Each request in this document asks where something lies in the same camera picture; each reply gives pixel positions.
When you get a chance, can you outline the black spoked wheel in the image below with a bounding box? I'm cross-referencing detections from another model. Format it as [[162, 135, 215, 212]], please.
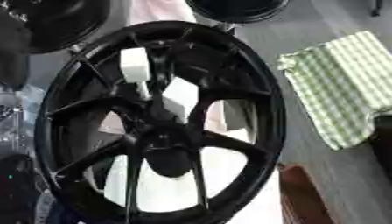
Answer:
[[33, 20, 288, 224]]

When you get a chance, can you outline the black round wheel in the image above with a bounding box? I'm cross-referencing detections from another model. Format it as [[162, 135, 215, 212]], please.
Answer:
[[0, 0, 112, 55]]

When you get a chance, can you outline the black round rim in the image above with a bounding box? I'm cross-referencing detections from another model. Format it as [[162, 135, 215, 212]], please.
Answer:
[[184, 0, 291, 25]]

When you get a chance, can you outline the brown wooden furniture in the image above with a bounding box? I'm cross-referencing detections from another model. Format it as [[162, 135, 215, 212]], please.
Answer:
[[276, 164, 339, 224]]

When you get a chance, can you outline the green white checked cloth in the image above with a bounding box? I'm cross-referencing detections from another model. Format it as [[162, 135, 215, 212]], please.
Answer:
[[276, 30, 392, 151]]

